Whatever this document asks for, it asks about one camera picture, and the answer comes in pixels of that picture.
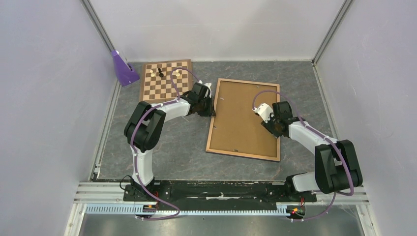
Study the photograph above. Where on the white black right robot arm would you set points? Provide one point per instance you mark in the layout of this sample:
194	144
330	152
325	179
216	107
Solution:
336	167

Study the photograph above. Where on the purple wedge stand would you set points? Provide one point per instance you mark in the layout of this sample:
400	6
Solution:
125	73

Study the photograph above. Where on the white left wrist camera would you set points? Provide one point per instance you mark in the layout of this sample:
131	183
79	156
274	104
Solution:
208	92

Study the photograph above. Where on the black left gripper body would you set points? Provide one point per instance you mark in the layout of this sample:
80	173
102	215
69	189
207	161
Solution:
203	108

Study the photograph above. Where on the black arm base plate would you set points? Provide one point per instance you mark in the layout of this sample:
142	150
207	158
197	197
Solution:
172	190

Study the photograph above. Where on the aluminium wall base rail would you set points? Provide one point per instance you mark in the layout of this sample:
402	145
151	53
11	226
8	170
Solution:
96	166

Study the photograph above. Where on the black chess piece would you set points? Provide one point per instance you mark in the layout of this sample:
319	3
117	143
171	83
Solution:
160	73

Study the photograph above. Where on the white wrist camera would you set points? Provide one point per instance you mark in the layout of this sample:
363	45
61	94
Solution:
264	111
208	92

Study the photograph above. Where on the wooden chessboard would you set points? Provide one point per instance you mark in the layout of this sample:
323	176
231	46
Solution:
159	90

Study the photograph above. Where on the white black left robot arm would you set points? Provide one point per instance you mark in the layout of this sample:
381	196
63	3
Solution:
144	129

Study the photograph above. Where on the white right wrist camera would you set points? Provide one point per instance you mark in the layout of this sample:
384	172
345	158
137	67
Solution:
264	111

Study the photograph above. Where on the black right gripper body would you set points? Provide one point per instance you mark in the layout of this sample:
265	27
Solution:
271	126

